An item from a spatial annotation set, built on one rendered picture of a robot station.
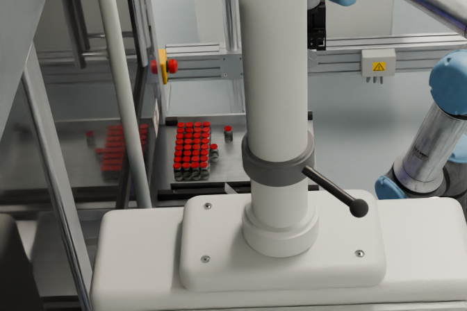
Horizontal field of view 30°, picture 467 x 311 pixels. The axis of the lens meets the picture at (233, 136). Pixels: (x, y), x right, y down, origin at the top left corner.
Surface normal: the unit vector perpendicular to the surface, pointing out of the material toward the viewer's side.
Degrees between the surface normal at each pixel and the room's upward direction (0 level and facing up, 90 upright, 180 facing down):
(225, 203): 0
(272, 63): 90
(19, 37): 90
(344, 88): 0
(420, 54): 90
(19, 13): 90
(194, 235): 0
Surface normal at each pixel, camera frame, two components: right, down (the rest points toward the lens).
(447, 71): -0.75, 0.39
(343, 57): -0.01, 0.66
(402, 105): -0.06, -0.75
